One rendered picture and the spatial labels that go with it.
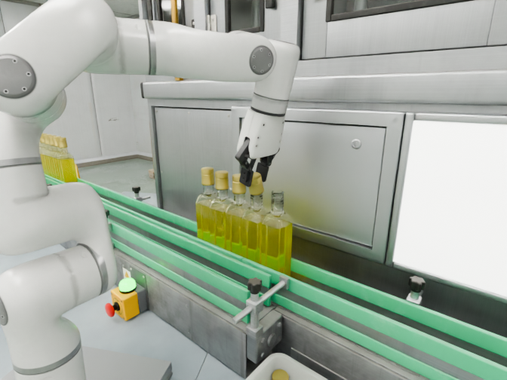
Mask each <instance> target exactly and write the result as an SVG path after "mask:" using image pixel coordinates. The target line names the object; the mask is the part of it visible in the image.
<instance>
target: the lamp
mask: <svg viewBox="0 0 507 380"><path fill-rule="evenodd" d="M136 288H137V286H136V283H135V280H134V279H133V278H125V279H123V280H121V282H120V283H119V292H120V293H122V294H128V293H132V292H133V291H134V290H135V289H136Z"/></svg>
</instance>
